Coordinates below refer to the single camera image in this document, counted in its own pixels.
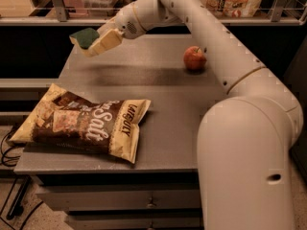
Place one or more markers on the metal shelf rail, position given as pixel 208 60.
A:
pixel 32 12

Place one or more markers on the grey drawer cabinet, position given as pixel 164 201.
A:
pixel 160 190

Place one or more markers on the brown chip bag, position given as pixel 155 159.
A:
pixel 67 120

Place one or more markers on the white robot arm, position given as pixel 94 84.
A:
pixel 243 141

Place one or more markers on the upper drawer knob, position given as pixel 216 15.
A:
pixel 151 203

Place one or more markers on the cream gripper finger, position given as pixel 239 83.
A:
pixel 109 25
pixel 110 39

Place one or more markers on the green and yellow sponge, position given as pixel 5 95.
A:
pixel 84 38

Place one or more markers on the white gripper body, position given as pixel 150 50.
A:
pixel 127 24

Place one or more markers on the red apple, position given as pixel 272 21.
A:
pixel 194 59

